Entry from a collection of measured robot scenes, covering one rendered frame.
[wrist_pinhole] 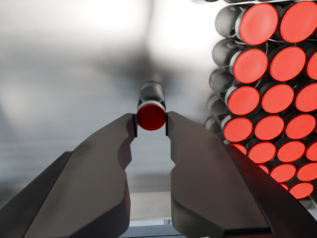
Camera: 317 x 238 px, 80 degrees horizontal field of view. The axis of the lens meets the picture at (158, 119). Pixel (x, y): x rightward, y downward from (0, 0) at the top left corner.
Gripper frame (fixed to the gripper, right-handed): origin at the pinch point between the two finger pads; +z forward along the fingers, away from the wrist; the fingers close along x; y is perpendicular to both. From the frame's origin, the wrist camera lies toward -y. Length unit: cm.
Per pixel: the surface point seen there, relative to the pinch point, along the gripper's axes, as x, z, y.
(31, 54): -9.3, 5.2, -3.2
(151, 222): -9, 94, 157
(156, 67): 0.5, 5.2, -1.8
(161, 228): 0, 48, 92
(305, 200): 17.0, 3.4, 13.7
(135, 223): -23, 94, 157
